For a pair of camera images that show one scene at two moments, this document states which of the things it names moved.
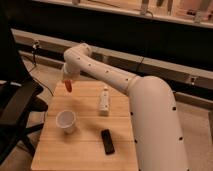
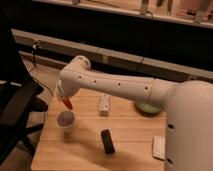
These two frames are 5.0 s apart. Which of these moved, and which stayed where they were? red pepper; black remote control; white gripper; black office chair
Moved: red pepper; white gripper
Stayed: black office chair; black remote control
